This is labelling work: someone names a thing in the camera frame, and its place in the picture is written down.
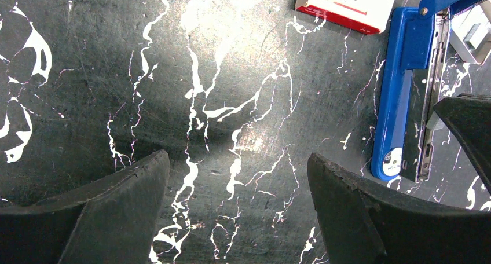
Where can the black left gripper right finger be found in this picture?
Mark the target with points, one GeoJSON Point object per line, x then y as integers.
{"type": "Point", "coordinates": [362, 221]}

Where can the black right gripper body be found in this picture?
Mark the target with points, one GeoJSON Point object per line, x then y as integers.
{"type": "Point", "coordinates": [467, 116]}

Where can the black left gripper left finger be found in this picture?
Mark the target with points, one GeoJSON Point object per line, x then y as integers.
{"type": "Point", "coordinates": [111, 220]}

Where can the red white staples box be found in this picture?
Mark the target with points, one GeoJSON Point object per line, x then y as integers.
{"type": "Point", "coordinates": [365, 16]}

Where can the blue black stapler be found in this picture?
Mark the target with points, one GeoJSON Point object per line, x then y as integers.
{"type": "Point", "coordinates": [414, 68]}

